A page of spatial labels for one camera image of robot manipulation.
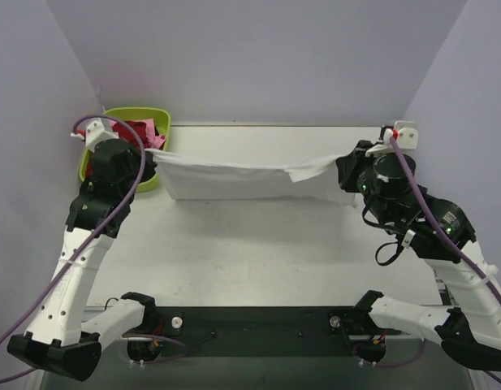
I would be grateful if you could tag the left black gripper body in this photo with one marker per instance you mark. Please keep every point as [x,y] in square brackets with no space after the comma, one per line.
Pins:
[140,163]

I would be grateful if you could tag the green plastic basket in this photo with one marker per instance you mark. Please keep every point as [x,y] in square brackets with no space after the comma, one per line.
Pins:
[150,180]

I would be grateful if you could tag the white t shirt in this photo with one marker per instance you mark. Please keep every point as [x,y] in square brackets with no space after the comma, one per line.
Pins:
[193,179]

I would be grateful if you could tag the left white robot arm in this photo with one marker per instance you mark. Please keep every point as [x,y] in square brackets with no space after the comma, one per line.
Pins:
[58,340]

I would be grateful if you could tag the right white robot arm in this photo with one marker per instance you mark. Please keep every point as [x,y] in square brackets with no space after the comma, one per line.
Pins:
[438,232]

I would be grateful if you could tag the pink t shirt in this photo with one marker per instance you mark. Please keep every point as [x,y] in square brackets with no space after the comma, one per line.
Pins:
[151,132]

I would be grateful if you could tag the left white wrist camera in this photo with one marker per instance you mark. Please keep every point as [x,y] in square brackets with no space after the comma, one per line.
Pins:
[94,132]

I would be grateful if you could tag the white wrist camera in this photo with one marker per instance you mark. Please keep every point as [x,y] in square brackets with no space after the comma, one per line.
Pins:
[404,133]
[94,132]

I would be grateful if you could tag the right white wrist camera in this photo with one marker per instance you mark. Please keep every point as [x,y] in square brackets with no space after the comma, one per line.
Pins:
[404,133]

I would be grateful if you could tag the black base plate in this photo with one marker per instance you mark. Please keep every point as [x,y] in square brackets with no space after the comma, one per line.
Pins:
[254,332]

